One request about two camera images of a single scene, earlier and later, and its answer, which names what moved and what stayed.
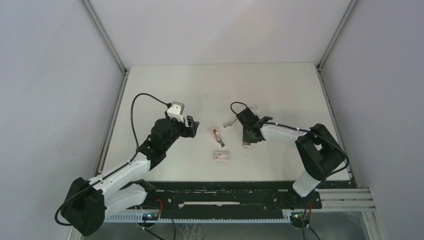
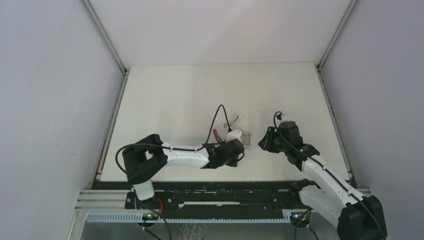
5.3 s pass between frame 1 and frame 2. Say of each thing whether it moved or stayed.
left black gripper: moved
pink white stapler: stayed
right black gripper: moved
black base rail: stayed
